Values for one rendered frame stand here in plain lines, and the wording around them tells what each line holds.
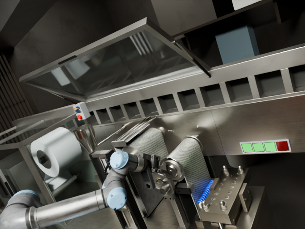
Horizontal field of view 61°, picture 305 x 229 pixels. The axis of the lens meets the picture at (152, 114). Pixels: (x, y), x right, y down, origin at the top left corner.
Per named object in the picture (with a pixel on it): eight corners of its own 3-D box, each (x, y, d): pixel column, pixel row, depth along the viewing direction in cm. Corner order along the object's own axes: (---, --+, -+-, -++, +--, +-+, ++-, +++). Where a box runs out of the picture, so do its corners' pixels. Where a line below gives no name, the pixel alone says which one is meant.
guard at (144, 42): (24, 80, 171) (24, 79, 171) (86, 100, 208) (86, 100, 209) (145, 26, 107) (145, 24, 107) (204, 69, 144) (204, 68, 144)
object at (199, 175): (194, 206, 140) (184, 176, 135) (210, 180, 157) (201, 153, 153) (195, 206, 139) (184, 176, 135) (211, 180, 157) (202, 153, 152)
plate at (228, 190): (201, 220, 135) (198, 211, 134) (226, 176, 165) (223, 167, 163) (231, 224, 125) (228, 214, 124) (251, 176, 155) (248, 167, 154)
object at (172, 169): (175, 180, 136) (163, 175, 139) (177, 178, 137) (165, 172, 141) (176, 169, 132) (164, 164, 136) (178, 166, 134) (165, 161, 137)
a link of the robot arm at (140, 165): (138, 171, 115) (125, 171, 120) (145, 172, 118) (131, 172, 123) (139, 154, 117) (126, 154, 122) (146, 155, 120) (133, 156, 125)
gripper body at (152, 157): (161, 156, 129) (146, 152, 120) (160, 174, 127) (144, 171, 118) (150, 157, 134) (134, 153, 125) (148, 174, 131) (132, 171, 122)
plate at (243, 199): (243, 211, 139) (238, 194, 136) (248, 199, 146) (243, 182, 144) (248, 211, 137) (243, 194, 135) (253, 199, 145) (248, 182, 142)
